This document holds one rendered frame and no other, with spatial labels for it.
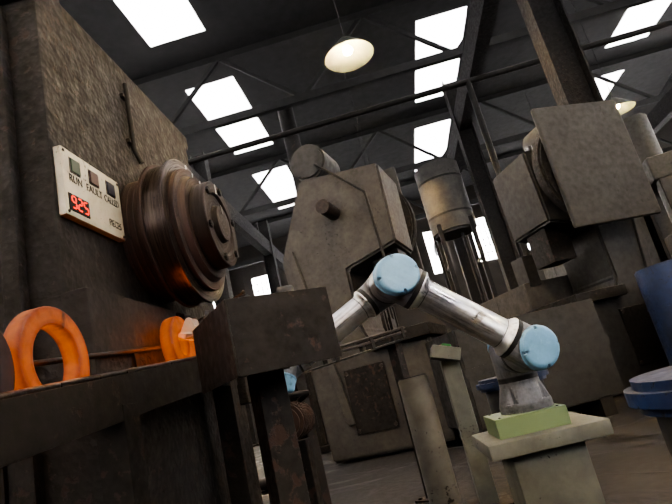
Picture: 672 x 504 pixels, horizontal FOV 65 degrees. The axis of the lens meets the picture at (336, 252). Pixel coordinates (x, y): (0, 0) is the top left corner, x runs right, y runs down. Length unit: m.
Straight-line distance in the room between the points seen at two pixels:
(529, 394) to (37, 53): 1.59
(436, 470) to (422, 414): 0.20
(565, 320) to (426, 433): 1.91
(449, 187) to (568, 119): 5.80
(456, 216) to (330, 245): 6.20
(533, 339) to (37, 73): 1.44
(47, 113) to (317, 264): 3.20
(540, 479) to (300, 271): 3.22
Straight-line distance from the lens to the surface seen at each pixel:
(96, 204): 1.51
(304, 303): 0.99
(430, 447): 2.13
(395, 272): 1.41
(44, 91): 1.55
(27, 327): 0.96
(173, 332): 1.46
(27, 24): 1.68
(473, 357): 3.51
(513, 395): 1.63
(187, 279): 1.56
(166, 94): 12.61
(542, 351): 1.50
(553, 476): 1.62
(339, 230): 4.40
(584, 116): 5.12
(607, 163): 5.01
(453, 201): 10.48
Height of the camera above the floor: 0.51
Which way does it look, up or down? 15 degrees up
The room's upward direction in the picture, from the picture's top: 14 degrees counter-clockwise
